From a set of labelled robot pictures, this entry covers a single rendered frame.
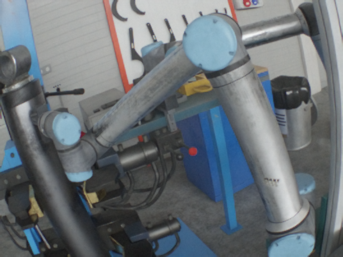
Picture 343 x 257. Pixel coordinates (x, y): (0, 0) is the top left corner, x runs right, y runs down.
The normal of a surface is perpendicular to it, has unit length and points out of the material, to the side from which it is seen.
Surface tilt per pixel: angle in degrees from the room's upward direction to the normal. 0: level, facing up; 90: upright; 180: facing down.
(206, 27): 83
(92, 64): 90
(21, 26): 90
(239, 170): 90
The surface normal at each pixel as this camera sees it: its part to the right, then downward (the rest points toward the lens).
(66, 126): 0.65, 0.00
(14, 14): 0.37, 0.22
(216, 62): -0.38, 0.27
